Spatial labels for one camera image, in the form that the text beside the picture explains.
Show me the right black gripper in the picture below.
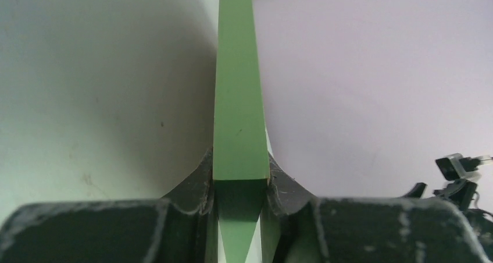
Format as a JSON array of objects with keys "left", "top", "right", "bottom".
[{"left": 400, "top": 179, "right": 493, "bottom": 254}]

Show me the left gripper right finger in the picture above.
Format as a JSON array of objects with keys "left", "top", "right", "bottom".
[{"left": 260, "top": 158, "right": 491, "bottom": 262}]

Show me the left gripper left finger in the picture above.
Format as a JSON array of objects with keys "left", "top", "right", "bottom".
[{"left": 1, "top": 150, "right": 218, "bottom": 262}]

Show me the wooden picture frame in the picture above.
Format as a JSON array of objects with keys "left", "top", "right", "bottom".
[{"left": 213, "top": 0, "right": 270, "bottom": 262}]

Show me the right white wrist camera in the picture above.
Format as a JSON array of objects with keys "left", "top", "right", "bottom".
[{"left": 435, "top": 153, "right": 492, "bottom": 181}]

